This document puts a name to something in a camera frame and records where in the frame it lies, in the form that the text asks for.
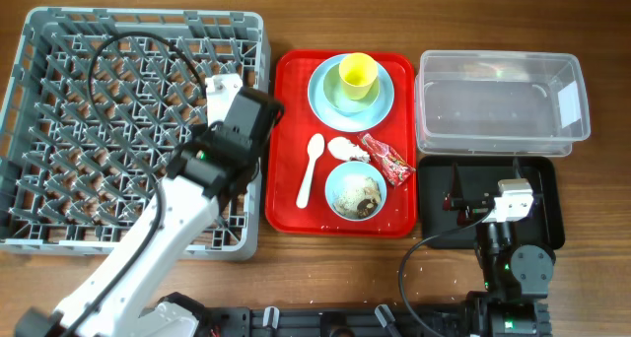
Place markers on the white plastic spoon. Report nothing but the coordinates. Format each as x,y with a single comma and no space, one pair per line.
315,150

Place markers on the rice and food scraps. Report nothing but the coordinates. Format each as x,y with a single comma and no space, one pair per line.
357,197

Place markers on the yellow plastic cup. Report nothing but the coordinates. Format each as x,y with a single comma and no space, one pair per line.
358,72

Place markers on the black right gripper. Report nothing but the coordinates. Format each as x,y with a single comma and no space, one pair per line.
472,210

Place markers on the grey plastic dishwasher rack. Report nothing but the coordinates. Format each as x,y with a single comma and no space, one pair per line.
96,102

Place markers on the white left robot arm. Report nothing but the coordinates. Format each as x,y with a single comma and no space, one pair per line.
203,175

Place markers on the crumpled white napkin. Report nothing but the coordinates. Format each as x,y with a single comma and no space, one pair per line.
344,150

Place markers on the red snack wrapper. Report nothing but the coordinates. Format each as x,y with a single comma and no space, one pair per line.
393,167

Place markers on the light blue food bowl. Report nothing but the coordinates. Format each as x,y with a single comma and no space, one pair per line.
335,177

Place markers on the black plastic tray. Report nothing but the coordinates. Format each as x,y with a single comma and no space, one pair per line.
480,176

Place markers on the red plastic serving tray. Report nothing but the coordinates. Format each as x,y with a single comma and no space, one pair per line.
288,156

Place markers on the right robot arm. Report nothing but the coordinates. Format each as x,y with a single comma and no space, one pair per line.
516,275

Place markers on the clear plastic bin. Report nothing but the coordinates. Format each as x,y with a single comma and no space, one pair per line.
500,103

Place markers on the light green small bowl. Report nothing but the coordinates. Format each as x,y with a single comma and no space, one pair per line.
334,93

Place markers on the light blue plate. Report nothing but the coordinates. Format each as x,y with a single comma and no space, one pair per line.
349,123

